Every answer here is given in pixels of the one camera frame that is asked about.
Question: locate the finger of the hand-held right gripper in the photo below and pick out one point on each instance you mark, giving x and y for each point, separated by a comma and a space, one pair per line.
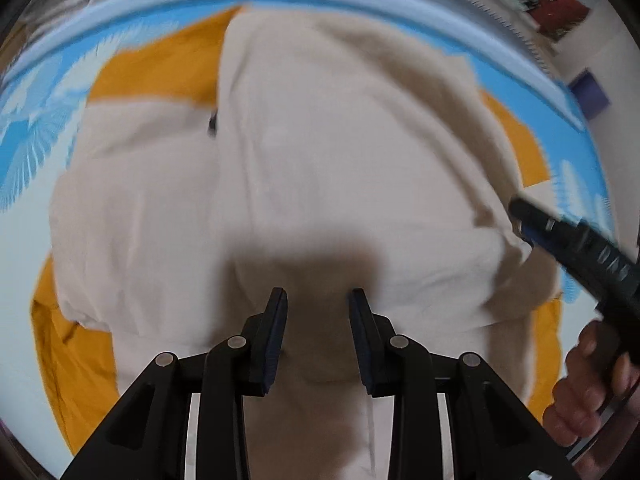
530, 236
540, 212

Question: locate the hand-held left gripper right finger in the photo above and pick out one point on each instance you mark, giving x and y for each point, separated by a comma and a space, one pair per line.
361, 332

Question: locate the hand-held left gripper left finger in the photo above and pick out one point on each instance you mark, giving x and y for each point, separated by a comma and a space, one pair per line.
275, 332

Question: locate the beige and mustard hooded jacket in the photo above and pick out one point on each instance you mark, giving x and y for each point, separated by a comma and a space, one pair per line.
310, 160

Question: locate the person's right hand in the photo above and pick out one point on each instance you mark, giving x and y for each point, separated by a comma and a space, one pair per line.
575, 395

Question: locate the dark red plush pillow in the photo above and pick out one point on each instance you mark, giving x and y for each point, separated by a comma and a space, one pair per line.
562, 10

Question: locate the grey mattress with white trim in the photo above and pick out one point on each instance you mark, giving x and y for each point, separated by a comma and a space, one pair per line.
480, 7

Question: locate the blue patterned bed sheet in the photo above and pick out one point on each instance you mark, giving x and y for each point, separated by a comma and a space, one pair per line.
35, 125

